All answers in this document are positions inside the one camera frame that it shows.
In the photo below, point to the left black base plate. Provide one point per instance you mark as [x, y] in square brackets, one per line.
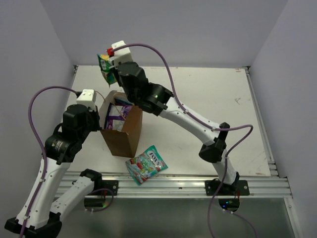
[112, 185]

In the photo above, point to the green snack packet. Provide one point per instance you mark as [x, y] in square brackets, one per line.
[107, 69]

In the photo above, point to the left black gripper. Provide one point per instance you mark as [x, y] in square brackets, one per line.
[95, 115]

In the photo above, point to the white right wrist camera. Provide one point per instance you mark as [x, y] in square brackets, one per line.
[120, 56]

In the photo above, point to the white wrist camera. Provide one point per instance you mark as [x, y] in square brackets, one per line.
[87, 98]
[120, 56]

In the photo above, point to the blue Kettle chips bag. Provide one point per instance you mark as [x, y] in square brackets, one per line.
[122, 102]

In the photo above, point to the purple white snack packet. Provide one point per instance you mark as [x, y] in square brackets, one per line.
[116, 116]

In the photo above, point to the aluminium rail frame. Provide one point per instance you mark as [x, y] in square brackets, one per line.
[220, 94]

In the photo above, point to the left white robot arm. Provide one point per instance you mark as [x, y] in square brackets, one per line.
[42, 216]

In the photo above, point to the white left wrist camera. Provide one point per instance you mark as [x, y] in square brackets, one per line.
[87, 98]

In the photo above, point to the brown paper bag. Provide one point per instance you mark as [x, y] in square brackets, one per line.
[121, 143]

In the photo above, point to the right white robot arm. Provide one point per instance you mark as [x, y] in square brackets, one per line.
[158, 100]

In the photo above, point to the teal Fox's candy bag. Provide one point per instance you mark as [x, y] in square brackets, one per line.
[145, 165]

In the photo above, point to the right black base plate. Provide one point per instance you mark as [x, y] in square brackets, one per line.
[240, 187]

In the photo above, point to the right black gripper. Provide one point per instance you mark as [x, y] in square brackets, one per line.
[116, 75]

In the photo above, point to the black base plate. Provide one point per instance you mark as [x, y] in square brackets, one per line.
[240, 187]
[112, 185]

